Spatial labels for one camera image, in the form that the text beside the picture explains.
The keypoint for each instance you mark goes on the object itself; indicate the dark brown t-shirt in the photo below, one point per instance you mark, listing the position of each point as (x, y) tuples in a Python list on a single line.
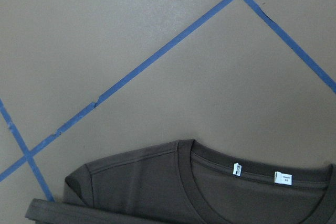
[(186, 182)]

